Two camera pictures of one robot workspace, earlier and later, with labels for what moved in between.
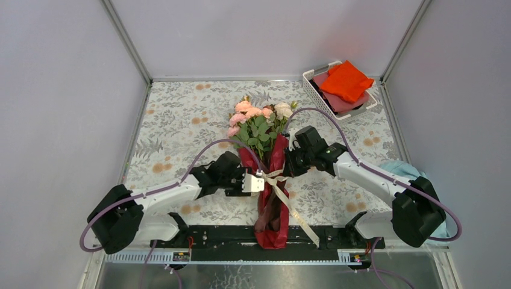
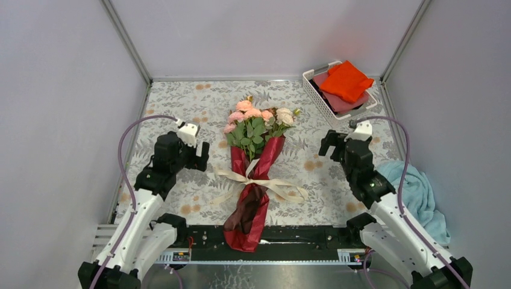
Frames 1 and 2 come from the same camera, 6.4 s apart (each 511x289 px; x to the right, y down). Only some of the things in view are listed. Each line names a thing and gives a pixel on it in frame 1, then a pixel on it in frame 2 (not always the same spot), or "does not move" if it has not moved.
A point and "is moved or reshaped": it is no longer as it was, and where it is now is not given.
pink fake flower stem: (255, 126) is moved or reshaped
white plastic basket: (308, 75) does not move
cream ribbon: (276, 179) to (284, 189)
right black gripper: (291, 169) to (332, 138)
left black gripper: (238, 192) to (199, 162)
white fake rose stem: (283, 111) is moved or reshaped
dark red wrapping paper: (272, 220) to (244, 221)
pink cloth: (339, 104) does not move
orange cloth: (346, 80) does not move
